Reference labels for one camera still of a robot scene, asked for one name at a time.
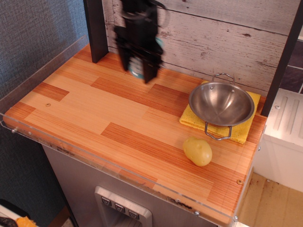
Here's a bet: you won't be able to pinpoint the yellow folded cloth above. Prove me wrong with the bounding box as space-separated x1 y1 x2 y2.
179 92 261 144

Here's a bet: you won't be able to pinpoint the dark right vertical post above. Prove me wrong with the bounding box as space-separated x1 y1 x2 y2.
261 0 303 117

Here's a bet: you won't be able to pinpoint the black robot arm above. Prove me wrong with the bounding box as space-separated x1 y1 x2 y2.
114 0 167 84

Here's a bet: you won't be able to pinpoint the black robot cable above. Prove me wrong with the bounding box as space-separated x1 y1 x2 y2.
151 0 171 29

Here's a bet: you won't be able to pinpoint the white cabinet at right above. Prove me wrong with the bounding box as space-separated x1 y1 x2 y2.
253 89 303 192

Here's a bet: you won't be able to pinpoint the teal brush white bristles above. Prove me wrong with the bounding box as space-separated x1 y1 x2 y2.
128 37 163 80

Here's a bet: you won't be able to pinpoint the orange and black object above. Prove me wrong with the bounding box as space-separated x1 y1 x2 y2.
0 217 37 227

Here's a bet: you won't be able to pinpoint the steel colander bowl with handles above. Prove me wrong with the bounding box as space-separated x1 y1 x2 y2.
188 73 255 140

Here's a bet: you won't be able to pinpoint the dark left vertical post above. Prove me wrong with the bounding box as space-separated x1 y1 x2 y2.
83 0 108 63

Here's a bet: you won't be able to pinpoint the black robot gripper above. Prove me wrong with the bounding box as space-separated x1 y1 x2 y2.
114 11 159 83

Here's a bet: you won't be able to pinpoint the grey toy fridge cabinet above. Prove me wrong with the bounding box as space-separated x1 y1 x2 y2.
43 146 214 227

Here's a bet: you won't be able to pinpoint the yellow plastic potato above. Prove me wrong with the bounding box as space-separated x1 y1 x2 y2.
183 137 213 166

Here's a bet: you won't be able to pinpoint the clear acrylic guard rail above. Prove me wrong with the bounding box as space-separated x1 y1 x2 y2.
0 36 266 227

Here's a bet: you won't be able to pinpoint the silver dispenser button panel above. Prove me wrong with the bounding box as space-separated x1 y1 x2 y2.
94 186 153 227

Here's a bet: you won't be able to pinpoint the dark vertical post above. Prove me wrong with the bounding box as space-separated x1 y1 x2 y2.
261 0 303 117
83 0 108 63

